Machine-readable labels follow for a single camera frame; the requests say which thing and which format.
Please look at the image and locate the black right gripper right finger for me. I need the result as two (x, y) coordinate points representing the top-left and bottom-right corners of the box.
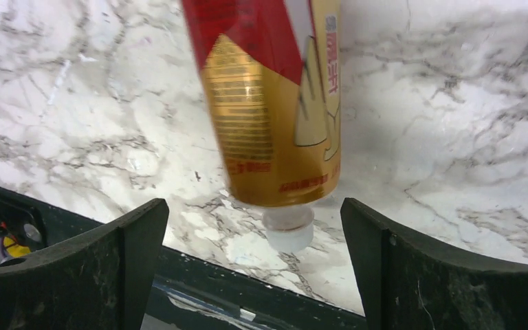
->
(340, 198), (528, 329)

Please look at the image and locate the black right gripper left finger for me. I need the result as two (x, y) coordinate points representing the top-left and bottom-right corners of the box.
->
(0, 199), (169, 329)

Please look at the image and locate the amber tea bottle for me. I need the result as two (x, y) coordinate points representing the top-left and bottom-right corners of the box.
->
(181, 0), (342, 253)

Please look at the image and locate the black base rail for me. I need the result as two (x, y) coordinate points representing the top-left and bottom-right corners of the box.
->
(0, 188), (367, 329)

